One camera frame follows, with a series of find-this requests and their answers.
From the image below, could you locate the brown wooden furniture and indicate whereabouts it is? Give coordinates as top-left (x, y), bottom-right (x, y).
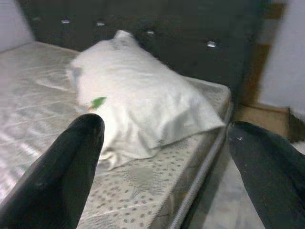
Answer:
top-left (234, 2), bottom-right (290, 136)

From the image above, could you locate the white pillow with tree print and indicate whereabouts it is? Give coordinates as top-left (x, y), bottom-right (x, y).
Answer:
top-left (68, 30), bottom-right (226, 171)

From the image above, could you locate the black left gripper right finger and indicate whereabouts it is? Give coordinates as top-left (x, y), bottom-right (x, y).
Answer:
top-left (228, 121), bottom-right (305, 229)

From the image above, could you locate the dark tufted headboard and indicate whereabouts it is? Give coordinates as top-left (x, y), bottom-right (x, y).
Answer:
top-left (19, 0), bottom-right (271, 105)

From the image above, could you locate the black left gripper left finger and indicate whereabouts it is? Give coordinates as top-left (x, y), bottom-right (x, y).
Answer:
top-left (0, 113), bottom-right (105, 229)

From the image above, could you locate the grey quilted mattress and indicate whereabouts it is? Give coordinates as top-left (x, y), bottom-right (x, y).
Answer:
top-left (0, 42), bottom-right (233, 229)

